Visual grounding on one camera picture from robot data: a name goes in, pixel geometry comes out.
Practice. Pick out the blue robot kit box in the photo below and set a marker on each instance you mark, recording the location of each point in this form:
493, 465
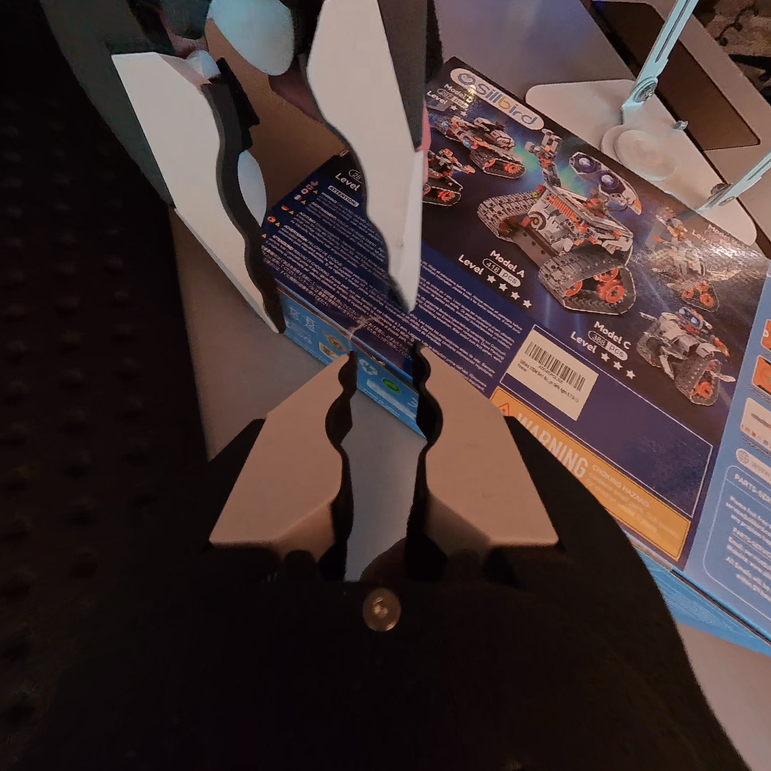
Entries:
572, 331

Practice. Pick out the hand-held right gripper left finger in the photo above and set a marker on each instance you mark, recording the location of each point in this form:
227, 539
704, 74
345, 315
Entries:
271, 482

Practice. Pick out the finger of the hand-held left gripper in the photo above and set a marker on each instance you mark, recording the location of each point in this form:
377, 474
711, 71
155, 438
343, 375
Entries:
373, 150
180, 180

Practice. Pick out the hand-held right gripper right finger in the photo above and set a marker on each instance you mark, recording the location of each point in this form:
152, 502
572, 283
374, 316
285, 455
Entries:
482, 482

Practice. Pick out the grey desk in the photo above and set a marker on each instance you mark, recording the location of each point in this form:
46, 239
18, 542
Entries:
271, 373

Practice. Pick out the white stand base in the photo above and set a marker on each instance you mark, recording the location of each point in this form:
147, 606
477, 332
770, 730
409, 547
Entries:
578, 102

